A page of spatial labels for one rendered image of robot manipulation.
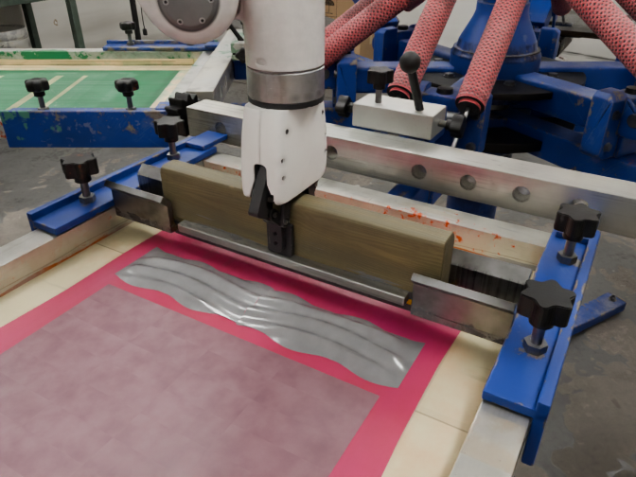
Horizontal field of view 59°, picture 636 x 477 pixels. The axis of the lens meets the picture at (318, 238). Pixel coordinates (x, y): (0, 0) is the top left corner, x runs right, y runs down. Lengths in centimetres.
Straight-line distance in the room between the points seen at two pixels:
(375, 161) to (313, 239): 24
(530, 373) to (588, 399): 151
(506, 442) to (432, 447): 6
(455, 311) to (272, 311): 19
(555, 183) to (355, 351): 33
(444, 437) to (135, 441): 25
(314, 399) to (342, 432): 4
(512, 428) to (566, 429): 142
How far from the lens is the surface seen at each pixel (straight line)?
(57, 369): 59
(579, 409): 196
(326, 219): 58
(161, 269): 68
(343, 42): 122
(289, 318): 59
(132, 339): 60
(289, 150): 55
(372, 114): 84
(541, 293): 49
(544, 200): 75
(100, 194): 79
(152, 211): 73
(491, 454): 45
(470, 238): 71
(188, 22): 47
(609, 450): 188
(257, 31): 53
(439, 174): 77
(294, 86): 53
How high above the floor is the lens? 133
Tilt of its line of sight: 31 degrees down
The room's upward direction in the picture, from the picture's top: straight up
